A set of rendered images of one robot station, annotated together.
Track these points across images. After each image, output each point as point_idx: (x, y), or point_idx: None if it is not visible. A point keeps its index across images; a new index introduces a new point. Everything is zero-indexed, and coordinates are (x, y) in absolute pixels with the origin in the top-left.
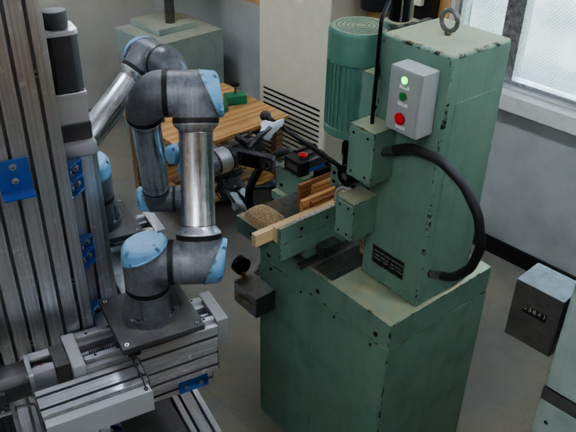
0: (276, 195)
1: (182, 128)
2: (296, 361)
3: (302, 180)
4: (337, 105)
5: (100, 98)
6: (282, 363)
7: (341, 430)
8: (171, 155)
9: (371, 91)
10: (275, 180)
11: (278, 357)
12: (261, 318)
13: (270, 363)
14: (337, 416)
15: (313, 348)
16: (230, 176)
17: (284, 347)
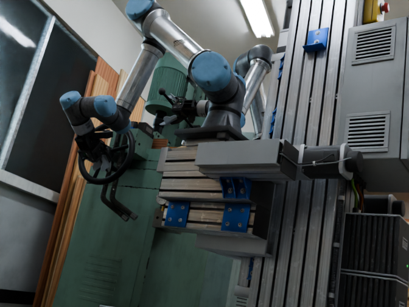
0: (140, 151)
1: (263, 79)
2: (170, 270)
3: (153, 139)
4: (181, 95)
5: (182, 31)
6: (159, 283)
7: (187, 303)
8: (113, 105)
9: (190, 92)
10: (109, 146)
11: (157, 280)
12: (151, 250)
13: (149, 293)
14: (186, 292)
15: (182, 247)
16: (109, 136)
17: (164, 265)
